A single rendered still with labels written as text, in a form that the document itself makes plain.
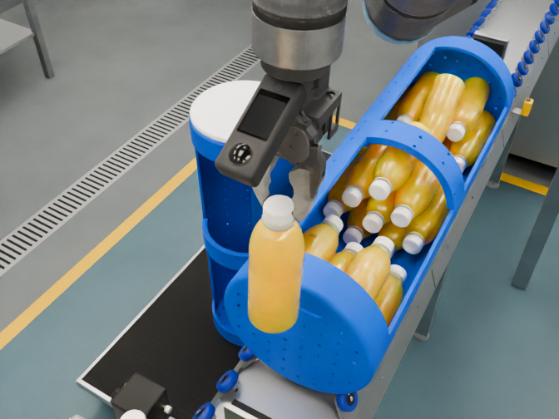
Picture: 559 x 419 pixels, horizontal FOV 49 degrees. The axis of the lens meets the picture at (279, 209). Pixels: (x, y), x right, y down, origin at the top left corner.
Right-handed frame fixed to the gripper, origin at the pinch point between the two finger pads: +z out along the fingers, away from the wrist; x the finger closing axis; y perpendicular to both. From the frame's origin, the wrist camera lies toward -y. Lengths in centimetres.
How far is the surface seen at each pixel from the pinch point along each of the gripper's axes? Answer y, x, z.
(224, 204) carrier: 74, 57, 85
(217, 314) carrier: 63, 54, 129
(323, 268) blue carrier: 11.8, -2.1, 21.1
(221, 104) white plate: 66, 52, 41
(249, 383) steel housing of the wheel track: 5, 7, 52
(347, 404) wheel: 7.4, -11.2, 47.4
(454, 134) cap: 72, -7, 32
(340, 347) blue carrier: 7.0, -8.4, 31.5
